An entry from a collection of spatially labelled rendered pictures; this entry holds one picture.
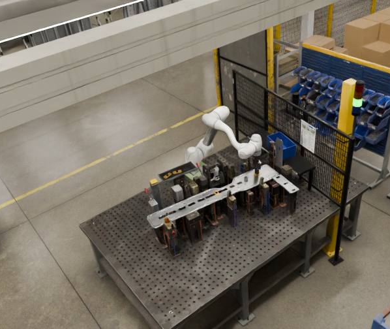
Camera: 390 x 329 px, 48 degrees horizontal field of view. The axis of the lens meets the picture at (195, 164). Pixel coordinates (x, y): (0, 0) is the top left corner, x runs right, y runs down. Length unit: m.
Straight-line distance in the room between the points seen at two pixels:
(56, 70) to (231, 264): 3.22
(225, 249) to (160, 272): 0.62
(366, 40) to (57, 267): 5.96
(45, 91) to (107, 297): 4.04
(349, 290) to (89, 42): 4.15
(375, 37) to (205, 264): 5.51
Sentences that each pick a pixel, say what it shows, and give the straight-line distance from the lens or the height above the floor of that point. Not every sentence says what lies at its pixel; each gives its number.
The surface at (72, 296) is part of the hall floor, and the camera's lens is 4.96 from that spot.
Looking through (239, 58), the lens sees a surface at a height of 1.14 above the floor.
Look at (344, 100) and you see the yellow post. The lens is 3.92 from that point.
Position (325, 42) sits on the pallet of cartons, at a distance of 7.35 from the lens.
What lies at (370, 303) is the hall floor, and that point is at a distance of 4.68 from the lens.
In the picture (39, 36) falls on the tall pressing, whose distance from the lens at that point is 10.32.
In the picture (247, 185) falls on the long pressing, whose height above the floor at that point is 1.00.
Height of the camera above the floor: 3.67
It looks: 36 degrees down
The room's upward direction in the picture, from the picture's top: 7 degrees counter-clockwise
